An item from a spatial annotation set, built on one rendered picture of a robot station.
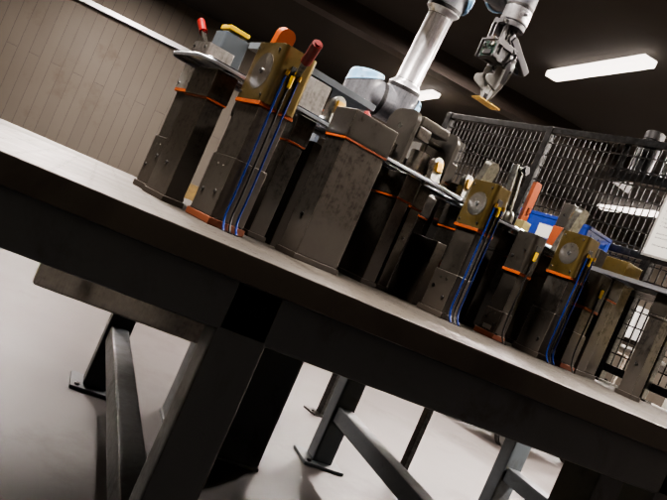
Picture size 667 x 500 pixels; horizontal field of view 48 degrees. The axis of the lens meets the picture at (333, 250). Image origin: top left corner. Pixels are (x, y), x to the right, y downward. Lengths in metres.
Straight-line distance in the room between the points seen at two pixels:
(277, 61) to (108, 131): 9.02
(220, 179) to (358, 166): 0.31
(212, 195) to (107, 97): 9.02
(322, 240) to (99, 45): 9.04
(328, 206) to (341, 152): 0.11
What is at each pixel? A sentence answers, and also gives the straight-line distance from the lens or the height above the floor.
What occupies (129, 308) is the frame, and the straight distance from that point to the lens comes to 1.33.
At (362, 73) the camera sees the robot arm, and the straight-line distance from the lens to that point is 2.47.
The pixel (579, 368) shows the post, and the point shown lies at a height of 0.72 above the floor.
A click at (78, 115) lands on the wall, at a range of 10.40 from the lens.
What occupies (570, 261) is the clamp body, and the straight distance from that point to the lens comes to 2.06.
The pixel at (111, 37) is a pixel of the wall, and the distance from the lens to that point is 10.48.
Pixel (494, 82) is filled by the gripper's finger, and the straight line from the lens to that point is 2.08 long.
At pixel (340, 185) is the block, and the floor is 0.88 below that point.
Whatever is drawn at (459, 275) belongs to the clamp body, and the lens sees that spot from 1.80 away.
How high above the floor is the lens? 0.76
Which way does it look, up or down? level
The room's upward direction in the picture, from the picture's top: 24 degrees clockwise
